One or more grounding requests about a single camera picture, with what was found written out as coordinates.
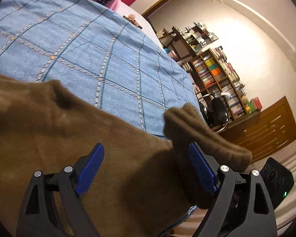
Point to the black device with green light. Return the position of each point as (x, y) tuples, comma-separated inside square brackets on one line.
[(278, 180)]

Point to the wooden bookshelf with books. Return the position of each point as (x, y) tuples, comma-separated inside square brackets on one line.
[(210, 71)]

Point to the brown fleece pants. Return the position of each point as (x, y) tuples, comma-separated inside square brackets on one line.
[(145, 183)]

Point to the black office chair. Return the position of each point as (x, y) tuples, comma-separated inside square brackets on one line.
[(214, 112)]

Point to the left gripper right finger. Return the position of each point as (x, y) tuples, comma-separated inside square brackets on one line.
[(242, 205)]

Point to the wooden drawer cabinet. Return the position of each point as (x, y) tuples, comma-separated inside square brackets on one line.
[(264, 133)]

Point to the white bed sheet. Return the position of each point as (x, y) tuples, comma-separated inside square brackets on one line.
[(147, 28)]

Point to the small object on bed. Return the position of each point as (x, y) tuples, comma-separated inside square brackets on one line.
[(132, 19)]

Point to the blue checked bedspread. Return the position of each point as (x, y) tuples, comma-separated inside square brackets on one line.
[(96, 54)]

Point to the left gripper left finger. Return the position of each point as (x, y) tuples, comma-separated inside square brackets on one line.
[(38, 215)]

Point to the wooden shelf desk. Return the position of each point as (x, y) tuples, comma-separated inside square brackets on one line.
[(181, 44)]

